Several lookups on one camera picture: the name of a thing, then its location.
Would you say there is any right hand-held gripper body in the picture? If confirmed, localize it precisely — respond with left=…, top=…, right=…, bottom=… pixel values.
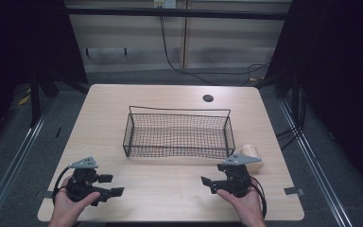
left=216, top=152, right=262, bottom=199

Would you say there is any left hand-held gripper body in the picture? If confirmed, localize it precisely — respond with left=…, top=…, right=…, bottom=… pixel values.
left=64, top=156, right=108, bottom=203

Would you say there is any beige bread roll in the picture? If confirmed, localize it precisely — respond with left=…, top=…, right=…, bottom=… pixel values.
left=238, top=143, right=265, bottom=174

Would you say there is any black wire mesh basket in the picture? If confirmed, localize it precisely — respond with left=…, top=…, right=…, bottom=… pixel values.
left=122, top=105, right=236, bottom=160

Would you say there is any person's right hand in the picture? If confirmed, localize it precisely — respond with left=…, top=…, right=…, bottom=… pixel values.
left=216, top=185, right=267, bottom=224

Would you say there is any person's left hand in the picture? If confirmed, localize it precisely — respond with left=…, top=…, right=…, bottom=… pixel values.
left=48, top=175, right=102, bottom=224

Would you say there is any black metal stand leg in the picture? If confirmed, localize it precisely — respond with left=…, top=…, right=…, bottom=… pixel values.
left=28, top=70, right=42, bottom=129

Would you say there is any black curtain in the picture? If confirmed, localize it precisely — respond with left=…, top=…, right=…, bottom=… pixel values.
left=264, top=0, right=363, bottom=202
left=0, top=0, right=89, bottom=152

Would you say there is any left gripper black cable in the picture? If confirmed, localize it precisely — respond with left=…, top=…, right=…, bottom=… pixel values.
left=52, top=166, right=71, bottom=206

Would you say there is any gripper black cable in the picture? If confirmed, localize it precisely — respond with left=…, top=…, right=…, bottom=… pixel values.
left=52, top=166, right=71, bottom=206
left=249, top=175, right=268, bottom=219

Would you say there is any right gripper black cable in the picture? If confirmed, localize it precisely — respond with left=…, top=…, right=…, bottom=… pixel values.
left=249, top=175, right=268, bottom=219

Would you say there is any metal floor rail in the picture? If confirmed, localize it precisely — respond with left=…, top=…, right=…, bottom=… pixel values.
left=278, top=97, right=355, bottom=227
left=0, top=105, right=52, bottom=227

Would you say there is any bundle of black floor cables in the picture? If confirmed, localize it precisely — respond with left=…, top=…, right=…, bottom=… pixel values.
left=275, top=84, right=308, bottom=151

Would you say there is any black cable along wall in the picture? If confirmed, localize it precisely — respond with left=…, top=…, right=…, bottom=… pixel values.
left=159, top=14, right=271, bottom=87

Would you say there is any black horizontal frame bar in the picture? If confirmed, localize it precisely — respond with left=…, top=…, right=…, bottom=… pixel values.
left=64, top=7, right=288, bottom=21

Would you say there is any white wall power outlet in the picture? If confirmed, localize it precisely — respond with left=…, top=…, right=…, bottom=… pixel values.
left=153, top=0, right=178, bottom=9

